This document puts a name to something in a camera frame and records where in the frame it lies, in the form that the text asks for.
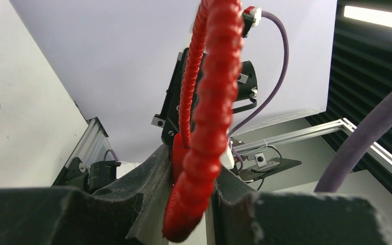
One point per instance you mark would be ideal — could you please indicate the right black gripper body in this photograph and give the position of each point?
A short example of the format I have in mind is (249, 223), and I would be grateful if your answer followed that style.
(168, 118)

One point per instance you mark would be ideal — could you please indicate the red cable padlock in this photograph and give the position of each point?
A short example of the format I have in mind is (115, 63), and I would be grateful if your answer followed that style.
(208, 90)

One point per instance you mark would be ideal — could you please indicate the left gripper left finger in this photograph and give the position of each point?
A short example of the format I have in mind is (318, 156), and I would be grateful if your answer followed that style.
(130, 210)

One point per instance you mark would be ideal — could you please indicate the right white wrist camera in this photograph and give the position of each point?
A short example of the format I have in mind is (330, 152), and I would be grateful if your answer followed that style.
(252, 16)

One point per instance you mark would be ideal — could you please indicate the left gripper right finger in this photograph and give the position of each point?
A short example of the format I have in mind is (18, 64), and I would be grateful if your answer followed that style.
(242, 215)

